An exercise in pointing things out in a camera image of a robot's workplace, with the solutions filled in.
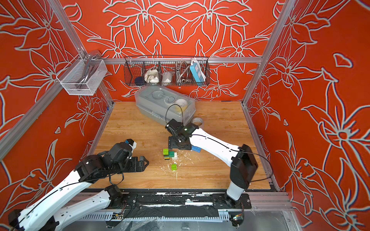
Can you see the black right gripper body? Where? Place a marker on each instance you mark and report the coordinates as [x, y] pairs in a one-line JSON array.
[[174, 144]]

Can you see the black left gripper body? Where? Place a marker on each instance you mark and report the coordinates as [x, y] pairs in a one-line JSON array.
[[131, 165]]

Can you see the blue long lego brick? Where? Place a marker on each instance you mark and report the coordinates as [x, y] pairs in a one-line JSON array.
[[196, 149]]

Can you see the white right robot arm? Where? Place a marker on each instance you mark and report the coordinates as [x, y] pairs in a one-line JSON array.
[[241, 160]]

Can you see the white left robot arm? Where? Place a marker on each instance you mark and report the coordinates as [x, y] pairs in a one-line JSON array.
[[51, 212]]

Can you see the clear tape roll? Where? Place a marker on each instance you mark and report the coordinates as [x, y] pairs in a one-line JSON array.
[[198, 122]]

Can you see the yellow tape roll in box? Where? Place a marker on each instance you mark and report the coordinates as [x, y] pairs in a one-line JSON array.
[[182, 103]]

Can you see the grey plastic storage box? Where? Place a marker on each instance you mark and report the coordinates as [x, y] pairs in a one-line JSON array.
[[158, 103]]

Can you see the white cup in basket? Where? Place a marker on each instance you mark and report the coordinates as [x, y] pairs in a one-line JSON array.
[[167, 78]]

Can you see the white crumpled cloth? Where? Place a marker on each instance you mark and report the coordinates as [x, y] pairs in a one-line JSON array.
[[152, 76]]

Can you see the metal tongs in basket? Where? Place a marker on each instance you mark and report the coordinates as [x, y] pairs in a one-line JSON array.
[[182, 72]]

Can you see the dark round object in basket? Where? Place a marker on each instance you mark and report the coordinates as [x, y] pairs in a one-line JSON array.
[[139, 81]]

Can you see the aluminium rear crossbar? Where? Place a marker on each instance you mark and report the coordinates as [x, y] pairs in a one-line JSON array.
[[212, 60]]

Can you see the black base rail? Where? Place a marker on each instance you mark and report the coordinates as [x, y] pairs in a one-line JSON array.
[[176, 203]]

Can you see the black wire basket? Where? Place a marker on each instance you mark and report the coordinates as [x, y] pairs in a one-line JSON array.
[[168, 70]]

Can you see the aluminium frame post left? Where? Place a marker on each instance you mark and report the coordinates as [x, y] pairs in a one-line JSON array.
[[77, 43]]

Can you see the aluminium frame post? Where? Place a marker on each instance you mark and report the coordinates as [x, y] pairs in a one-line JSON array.
[[77, 43], [287, 8]]

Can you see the white slotted cable duct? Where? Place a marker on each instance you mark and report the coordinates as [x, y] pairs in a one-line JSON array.
[[113, 216]]

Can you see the clear acrylic wall bin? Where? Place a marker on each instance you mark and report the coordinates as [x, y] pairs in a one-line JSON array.
[[84, 76]]

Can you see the aluminium frame post right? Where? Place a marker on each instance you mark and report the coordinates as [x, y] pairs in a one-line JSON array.
[[287, 8]]

